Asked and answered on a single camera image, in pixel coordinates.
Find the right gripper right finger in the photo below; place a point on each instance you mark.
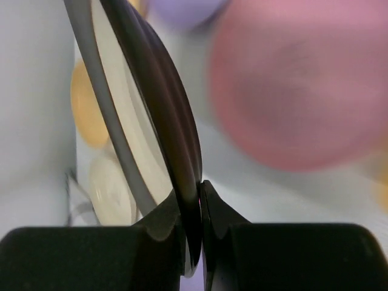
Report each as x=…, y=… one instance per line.
x=241, y=255

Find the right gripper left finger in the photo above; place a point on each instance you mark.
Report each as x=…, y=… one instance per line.
x=145, y=256

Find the cream plate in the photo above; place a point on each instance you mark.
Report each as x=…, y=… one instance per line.
x=110, y=194

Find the orange plate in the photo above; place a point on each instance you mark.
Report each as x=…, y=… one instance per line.
x=86, y=112

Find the grey rimmed plate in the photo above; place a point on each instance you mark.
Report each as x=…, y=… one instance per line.
x=145, y=108

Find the pink plate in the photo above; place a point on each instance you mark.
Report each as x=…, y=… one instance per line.
x=301, y=85

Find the purple plate back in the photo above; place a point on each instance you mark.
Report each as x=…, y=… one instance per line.
x=185, y=14

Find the purple plate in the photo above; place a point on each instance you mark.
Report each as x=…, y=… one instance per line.
x=194, y=283
x=185, y=14

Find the purple plate front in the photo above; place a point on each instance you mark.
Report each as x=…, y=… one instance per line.
x=194, y=283

